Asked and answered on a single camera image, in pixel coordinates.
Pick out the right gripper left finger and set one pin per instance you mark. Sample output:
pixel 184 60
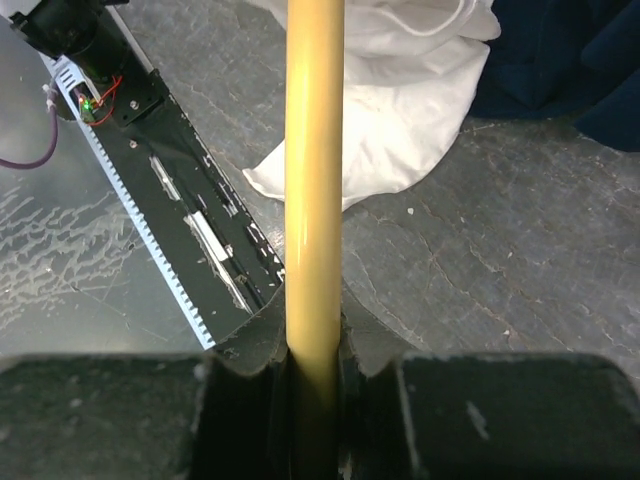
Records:
pixel 215 415

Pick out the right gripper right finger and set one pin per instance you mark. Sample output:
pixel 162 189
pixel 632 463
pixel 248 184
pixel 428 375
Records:
pixel 479 415

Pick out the white t shirt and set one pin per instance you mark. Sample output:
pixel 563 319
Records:
pixel 411 74

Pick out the yellow hanger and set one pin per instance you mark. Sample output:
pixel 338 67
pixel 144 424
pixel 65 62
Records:
pixel 313 196

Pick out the navy blue t shirt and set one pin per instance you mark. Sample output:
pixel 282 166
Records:
pixel 555 58

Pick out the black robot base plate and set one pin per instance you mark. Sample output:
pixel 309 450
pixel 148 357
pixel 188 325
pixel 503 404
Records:
pixel 221 257

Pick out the white slotted cable duct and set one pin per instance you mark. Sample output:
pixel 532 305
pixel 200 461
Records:
pixel 68 76

